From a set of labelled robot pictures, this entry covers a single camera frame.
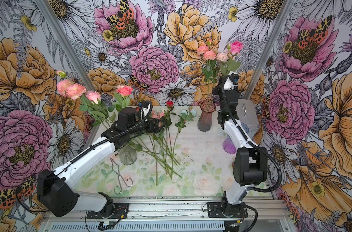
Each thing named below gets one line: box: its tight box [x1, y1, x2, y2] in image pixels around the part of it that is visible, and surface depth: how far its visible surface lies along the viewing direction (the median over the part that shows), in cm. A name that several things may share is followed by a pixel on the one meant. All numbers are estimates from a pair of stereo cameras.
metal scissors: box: [109, 157, 133, 195], surface depth 85 cm
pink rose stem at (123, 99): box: [108, 84, 133, 113], surface depth 75 cm
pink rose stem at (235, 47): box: [220, 41, 244, 77], surface depth 67 cm
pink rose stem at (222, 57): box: [215, 52, 229, 76], surface depth 86 cm
